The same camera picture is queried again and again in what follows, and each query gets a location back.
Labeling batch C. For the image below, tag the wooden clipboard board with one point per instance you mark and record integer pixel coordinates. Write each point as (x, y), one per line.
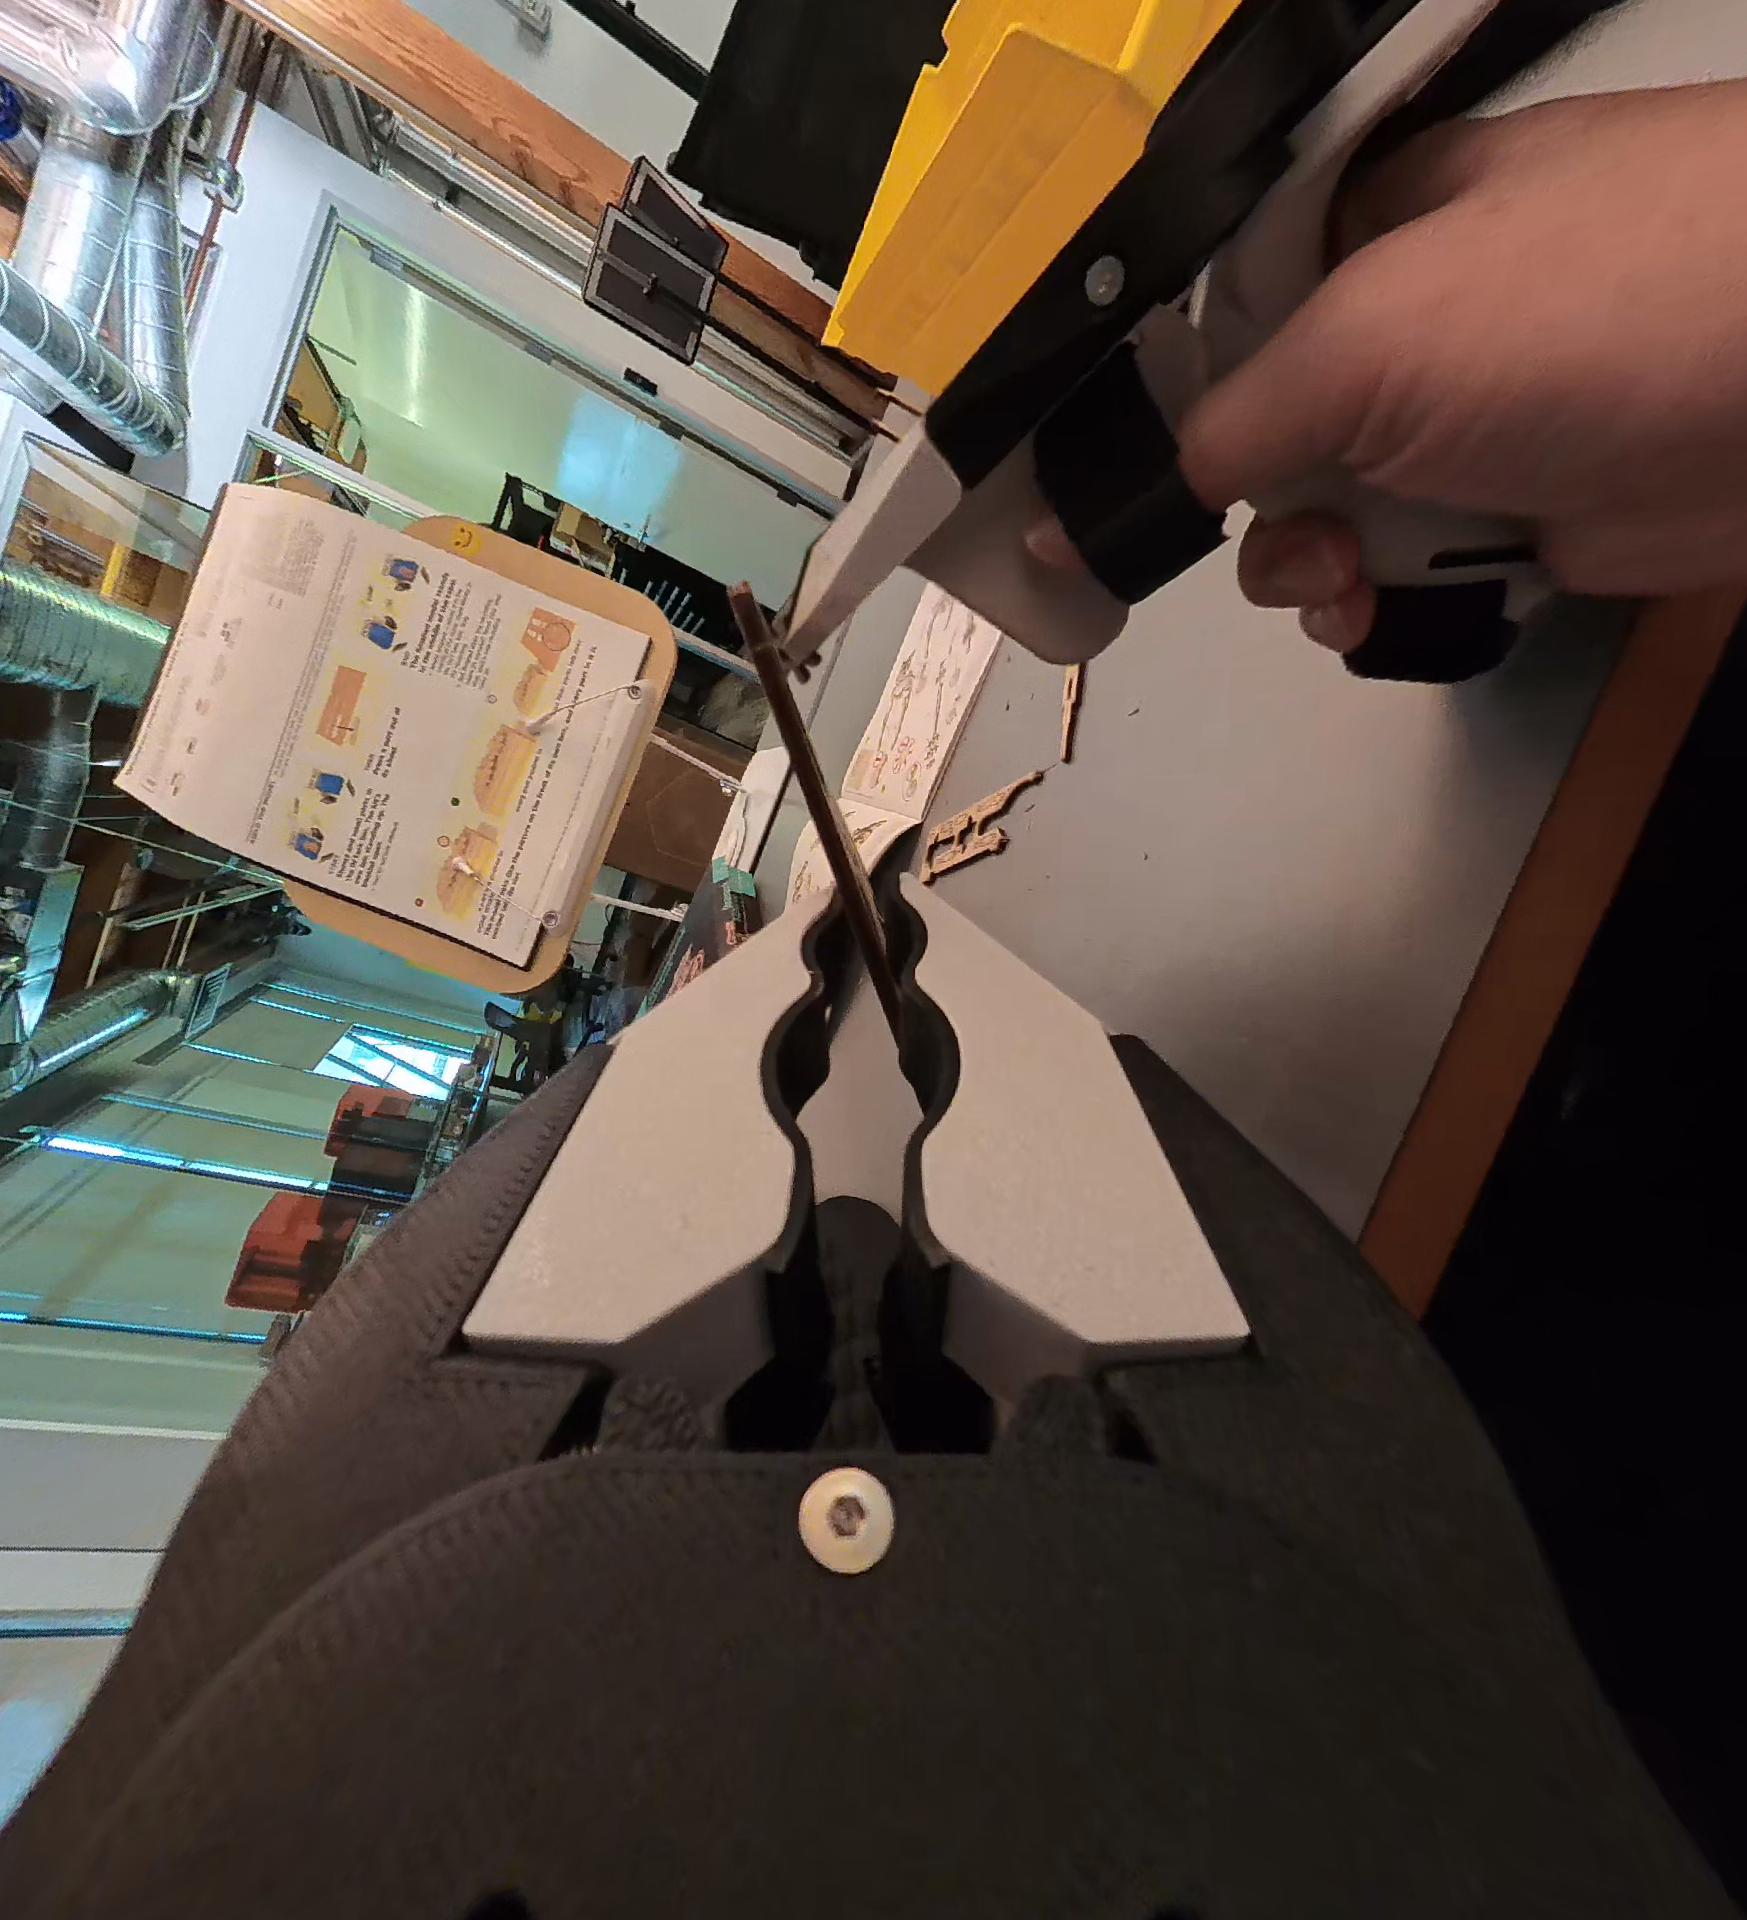
(617, 836)

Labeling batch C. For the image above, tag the red black equipment case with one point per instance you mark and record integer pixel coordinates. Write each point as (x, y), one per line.
(316, 1201)

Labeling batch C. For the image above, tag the large wooden model parts sheet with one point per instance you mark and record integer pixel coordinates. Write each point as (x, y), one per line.
(830, 826)

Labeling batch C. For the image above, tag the black hanging panel device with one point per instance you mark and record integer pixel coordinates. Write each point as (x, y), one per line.
(654, 256)

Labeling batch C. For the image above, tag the silver air duct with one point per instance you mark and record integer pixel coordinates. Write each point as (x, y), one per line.
(90, 223)

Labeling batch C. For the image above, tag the slim slotted wooden strip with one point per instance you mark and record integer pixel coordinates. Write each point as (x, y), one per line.
(1069, 714)

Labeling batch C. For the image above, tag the white cardboard box tray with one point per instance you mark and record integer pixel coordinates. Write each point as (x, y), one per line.
(754, 817)

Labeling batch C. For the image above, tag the white instruction booklet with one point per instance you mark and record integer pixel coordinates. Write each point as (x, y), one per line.
(921, 722)

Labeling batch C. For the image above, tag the person's right hand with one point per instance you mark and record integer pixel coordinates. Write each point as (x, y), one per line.
(1533, 329)

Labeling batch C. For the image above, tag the small wooden numbered parts frame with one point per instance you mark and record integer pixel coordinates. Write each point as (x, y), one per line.
(978, 826)

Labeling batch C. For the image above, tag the printed instruction sheet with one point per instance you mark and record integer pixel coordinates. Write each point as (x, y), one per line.
(392, 722)

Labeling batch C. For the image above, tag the yellow plastic bin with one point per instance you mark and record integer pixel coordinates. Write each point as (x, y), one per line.
(1011, 180)

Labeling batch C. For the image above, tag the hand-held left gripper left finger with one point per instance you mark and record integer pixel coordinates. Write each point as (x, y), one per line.
(617, 1201)

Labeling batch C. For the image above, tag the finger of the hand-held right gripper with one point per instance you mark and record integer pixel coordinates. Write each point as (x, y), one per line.
(1038, 593)
(873, 539)

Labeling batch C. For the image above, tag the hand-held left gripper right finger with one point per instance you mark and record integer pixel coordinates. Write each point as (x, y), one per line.
(1082, 1201)

